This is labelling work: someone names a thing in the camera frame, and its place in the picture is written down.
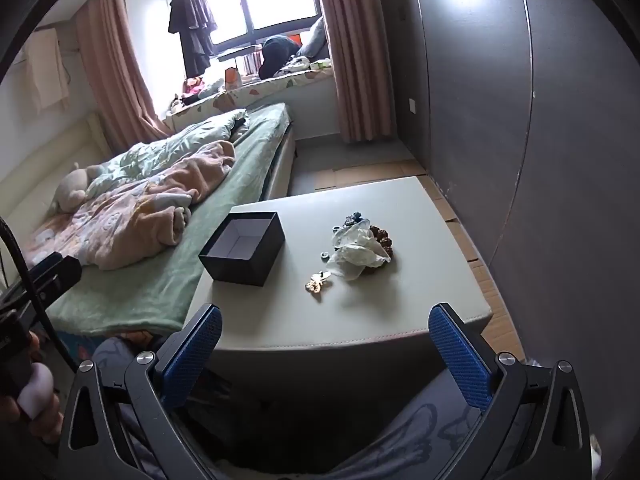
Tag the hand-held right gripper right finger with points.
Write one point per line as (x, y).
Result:
(457, 360)

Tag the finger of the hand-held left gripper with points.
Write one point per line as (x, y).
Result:
(55, 272)

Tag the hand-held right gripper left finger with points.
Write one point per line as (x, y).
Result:
(196, 355)

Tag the black jewelry box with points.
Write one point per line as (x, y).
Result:
(240, 267)

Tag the gold jewelry piece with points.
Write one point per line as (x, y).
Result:
(315, 284)

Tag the white plastic bag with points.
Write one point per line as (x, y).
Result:
(357, 255)

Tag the person's left hand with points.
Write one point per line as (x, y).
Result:
(37, 390)

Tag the white low table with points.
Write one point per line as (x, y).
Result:
(400, 310)

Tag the beige plush toy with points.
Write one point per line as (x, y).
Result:
(70, 192)

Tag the person's printed grey pants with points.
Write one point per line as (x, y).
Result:
(410, 440)

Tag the pink fleece blanket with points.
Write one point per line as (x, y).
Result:
(140, 215)

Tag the cream bed headboard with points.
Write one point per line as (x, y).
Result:
(40, 160)

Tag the bed with green sheet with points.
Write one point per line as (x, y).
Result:
(240, 180)

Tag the white hanging towel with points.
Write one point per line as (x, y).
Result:
(45, 70)

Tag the pink curtain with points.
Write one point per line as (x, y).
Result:
(120, 60)
(355, 60)

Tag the grey wardrobe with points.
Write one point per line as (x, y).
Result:
(475, 110)

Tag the orange white paper bag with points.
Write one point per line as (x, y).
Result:
(233, 77)

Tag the patterned window seat cushion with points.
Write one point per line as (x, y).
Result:
(280, 85)

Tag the dark hanging clothes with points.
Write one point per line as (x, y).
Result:
(192, 25)

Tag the dark bag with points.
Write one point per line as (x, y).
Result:
(277, 55)

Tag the grey pillow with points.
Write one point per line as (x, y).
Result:
(315, 37)

